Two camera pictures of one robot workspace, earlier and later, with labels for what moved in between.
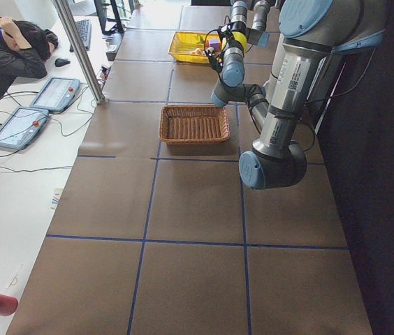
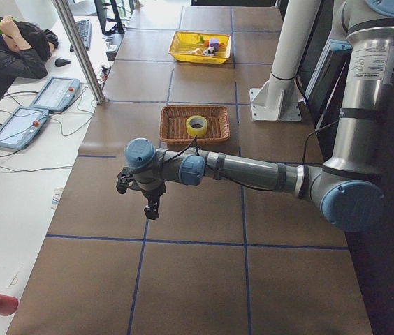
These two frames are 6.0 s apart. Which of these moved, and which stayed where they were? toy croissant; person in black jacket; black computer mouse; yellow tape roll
Moved: yellow tape roll
Stayed: black computer mouse; toy croissant; person in black jacket
